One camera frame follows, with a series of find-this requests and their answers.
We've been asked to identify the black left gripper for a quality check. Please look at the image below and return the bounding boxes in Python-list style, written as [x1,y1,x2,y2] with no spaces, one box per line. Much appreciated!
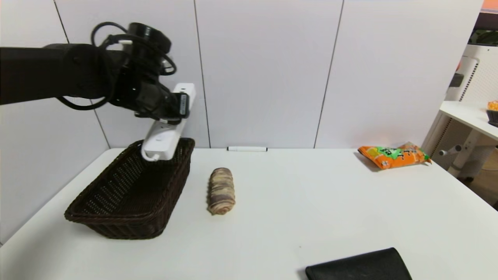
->
[133,81,190,125]

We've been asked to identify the white power strip with cord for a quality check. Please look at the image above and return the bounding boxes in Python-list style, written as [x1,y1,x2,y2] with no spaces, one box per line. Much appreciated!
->
[141,83,196,162]

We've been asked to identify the dark brown wicker basket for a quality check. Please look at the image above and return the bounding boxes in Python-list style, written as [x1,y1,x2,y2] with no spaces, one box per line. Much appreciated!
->
[64,137,195,240]

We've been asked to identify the brown swirled bread roll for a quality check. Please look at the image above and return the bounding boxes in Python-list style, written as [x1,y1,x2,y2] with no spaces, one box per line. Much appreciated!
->
[207,168,236,215]

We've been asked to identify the orange snack bag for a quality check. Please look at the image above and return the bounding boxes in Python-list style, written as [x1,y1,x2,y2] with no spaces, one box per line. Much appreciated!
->
[358,142,431,170]

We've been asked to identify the black leather pouch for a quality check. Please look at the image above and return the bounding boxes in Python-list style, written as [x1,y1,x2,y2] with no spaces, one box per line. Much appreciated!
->
[305,247,413,280]

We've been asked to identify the white side desk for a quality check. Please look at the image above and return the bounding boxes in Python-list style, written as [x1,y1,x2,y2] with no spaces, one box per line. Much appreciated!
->
[422,101,498,180]

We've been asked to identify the white pegboard panel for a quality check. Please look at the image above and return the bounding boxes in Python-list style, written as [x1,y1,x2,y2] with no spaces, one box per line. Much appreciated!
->
[445,44,498,105]

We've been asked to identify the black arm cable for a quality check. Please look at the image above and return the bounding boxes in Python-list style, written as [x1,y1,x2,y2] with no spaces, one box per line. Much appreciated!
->
[56,21,177,112]

